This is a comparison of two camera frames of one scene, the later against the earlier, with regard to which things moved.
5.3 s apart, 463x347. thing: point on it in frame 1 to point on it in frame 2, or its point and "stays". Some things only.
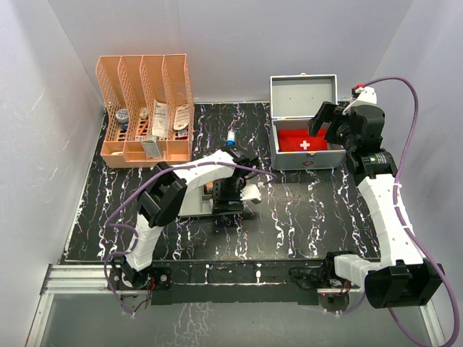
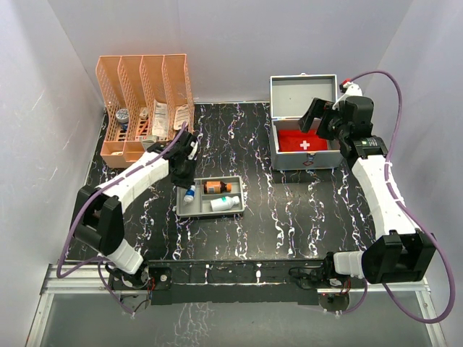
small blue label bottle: x=231 y=139 to x=189 y=194
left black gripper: x=221 y=203 to x=187 y=182
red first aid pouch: x=300 y=140 stays
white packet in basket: x=181 y=119 stays
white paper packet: x=160 y=128 stays
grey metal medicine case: x=293 y=100 stays
